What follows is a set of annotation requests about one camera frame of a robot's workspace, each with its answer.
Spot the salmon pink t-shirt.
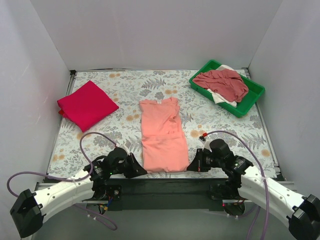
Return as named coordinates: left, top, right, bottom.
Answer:
left=139, top=97, right=189, bottom=173

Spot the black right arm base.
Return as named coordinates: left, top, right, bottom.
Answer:
left=208, top=181, right=257, bottom=219

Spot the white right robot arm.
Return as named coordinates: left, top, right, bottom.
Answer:
left=187, top=139, right=320, bottom=240

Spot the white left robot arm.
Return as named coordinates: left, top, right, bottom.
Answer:
left=10, top=147, right=147, bottom=238

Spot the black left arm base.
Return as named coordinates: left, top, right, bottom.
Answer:
left=84, top=183, right=123, bottom=215

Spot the white garment in tray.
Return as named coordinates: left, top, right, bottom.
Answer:
left=207, top=64, right=237, bottom=108

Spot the folded crimson red t-shirt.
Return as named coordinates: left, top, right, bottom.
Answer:
left=57, top=80, right=119, bottom=132

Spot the dusty rose t-shirt in tray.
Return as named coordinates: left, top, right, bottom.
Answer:
left=192, top=69, right=249, bottom=103

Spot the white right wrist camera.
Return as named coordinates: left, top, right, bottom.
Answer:
left=198, top=132, right=212, bottom=152

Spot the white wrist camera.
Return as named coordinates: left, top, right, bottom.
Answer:
left=198, top=132, right=212, bottom=152
left=121, top=144, right=131, bottom=156

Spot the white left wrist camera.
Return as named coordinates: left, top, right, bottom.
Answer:
left=121, top=144, right=131, bottom=156

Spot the aluminium front frame rail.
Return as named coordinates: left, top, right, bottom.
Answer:
left=20, top=181, right=313, bottom=240

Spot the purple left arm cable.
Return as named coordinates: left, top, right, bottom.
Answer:
left=6, top=131, right=118, bottom=231

